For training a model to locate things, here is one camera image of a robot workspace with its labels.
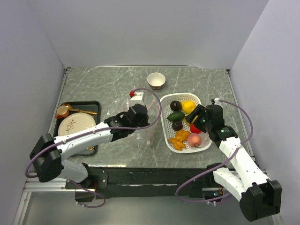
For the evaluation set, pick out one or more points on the pink peach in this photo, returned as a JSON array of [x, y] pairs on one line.
[[194, 140]]

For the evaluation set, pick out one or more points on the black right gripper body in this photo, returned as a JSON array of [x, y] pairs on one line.
[[209, 125]]

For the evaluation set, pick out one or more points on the cream plate with leaf pattern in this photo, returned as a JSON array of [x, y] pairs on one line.
[[75, 123]]

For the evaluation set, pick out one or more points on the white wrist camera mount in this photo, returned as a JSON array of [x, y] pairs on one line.
[[136, 97], [216, 101]]

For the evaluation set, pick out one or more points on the small brown cup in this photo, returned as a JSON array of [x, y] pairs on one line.
[[62, 112]]

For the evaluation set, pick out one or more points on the dark green avocado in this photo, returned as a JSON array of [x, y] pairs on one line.
[[176, 116]]

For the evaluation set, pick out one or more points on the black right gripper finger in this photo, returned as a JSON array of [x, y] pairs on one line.
[[201, 123], [198, 111]]

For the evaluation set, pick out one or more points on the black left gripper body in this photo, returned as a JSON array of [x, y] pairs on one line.
[[144, 123]]

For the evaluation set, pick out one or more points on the yellow green starfruit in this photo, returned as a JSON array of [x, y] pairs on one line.
[[189, 124]]

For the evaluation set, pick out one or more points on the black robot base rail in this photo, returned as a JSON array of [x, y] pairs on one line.
[[113, 182]]

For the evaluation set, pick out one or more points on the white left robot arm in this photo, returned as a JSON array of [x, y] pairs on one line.
[[50, 154]]

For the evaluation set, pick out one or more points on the black rectangular tray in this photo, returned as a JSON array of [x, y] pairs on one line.
[[84, 105]]

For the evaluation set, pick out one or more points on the yellow lemon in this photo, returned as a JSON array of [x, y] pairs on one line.
[[188, 106]]

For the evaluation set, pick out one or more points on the gold spoon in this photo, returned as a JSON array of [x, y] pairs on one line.
[[70, 108]]

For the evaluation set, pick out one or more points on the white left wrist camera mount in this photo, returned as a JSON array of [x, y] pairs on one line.
[[136, 97]]

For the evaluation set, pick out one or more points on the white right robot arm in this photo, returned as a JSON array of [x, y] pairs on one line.
[[258, 195]]

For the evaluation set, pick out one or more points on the orange ginger root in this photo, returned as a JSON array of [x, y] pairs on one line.
[[178, 141]]

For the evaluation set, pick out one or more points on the clear zip top bag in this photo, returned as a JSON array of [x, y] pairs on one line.
[[146, 136]]

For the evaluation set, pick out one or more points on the white ceramic bowl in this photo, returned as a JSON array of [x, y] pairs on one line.
[[156, 80]]

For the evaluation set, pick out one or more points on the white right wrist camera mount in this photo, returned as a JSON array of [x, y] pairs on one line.
[[216, 101]]

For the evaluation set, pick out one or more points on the dark purple mangosteen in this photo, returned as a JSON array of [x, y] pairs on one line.
[[177, 125], [175, 106]]

